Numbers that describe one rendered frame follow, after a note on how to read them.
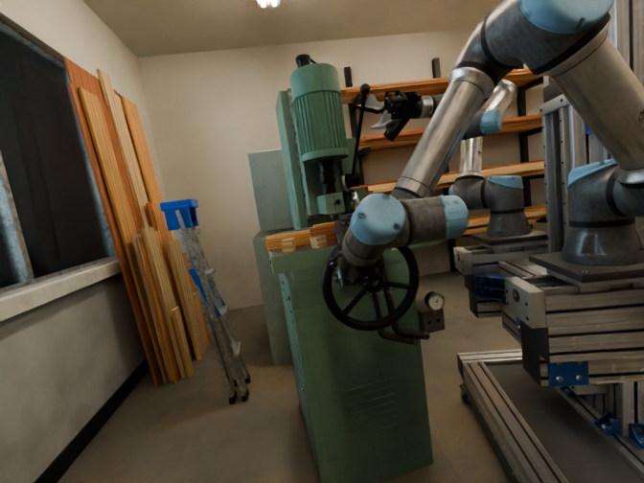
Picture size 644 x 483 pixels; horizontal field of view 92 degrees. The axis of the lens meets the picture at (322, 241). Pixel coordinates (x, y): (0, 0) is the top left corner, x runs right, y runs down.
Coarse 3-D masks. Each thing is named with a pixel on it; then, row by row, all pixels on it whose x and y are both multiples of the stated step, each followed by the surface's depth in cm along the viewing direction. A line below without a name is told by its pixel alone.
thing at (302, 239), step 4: (288, 236) 115; (292, 236) 115; (296, 236) 115; (300, 236) 116; (304, 236) 116; (308, 236) 116; (268, 240) 113; (272, 240) 114; (276, 240) 114; (280, 240) 114; (296, 240) 116; (300, 240) 116; (304, 240) 116; (308, 240) 116; (268, 244) 114; (272, 244) 114; (276, 244) 114; (280, 244) 114; (296, 244) 116; (300, 244) 116; (268, 248) 114; (272, 248) 114; (276, 248) 114; (280, 248) 115
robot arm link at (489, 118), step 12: (504, 84) 120; (492, 96) 115; (504, 96) 114; (516, 96) 120; (480, 108) 108; (492, 108) 105; (504, 108) 111; (480, 120) 101; (492, 120) 99; (468, 132) 104; (480, 132) 102; (492, 132) 101
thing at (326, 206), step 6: (318, 198) 122; (324, 198) 113; (330, 198) 113; (336, 198) 113; (342, 198) 114; (318, 204) 124; (324, 204) 114; (330, 204) 113; (336, 204) 113; (342, 204) 114; (324, 210) 116; (330, 210) 113; (336, 210) 114; (342, 210) 114
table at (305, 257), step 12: (276, 252) 106; (300, 252) 101; (312, 252) 101; (324, 252) 102; (384, 252) 97; (396, 252) 97; (276, 264) 99; (288, 264) 100; (300, 264) 101; (312, 264) 102; (324, 264) 103
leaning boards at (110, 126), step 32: (96, 96) 198; (96, 128) 190; (128, 128) 244; (96, 160) 188; (128, 160) 227; (128, 192) 221; (128, 224) 204; (160, 224) 241; (128, 256) 197; (160, 256) 212; (128, 288) 195; (160, 288) 203; (192, 288) 258; (160, 320) 201; (192, 320) 233; (160, 352) 209
